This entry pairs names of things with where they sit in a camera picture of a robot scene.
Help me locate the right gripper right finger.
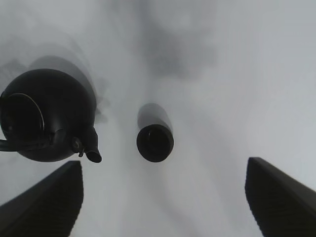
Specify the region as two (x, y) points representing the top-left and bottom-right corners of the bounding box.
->
(244, 158), (316, 237)

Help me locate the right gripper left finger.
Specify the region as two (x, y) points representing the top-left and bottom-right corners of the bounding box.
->
(0, 161), (83, 237)

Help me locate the black metal tea kettle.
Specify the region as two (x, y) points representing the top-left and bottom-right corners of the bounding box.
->
(0, 69), (102, 163)

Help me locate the small black teacup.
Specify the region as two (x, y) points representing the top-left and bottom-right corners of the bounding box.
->
(136, 124), (174, 163)

